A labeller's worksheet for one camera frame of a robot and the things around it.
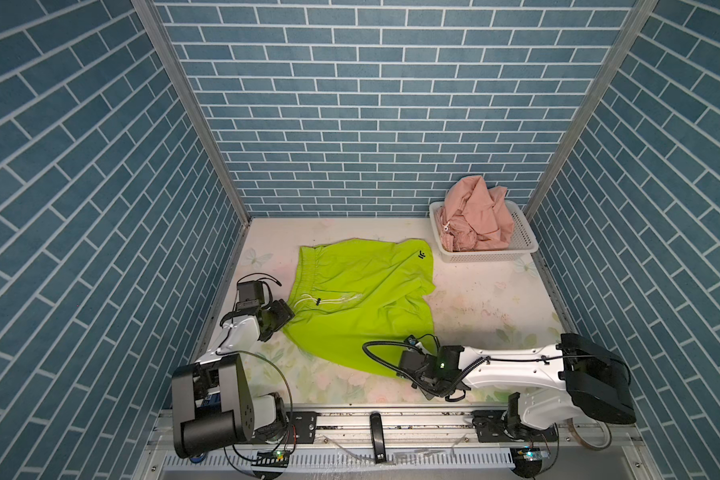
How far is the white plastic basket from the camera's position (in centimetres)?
104

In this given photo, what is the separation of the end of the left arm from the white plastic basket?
557mm

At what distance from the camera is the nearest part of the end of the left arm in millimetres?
Result: 667
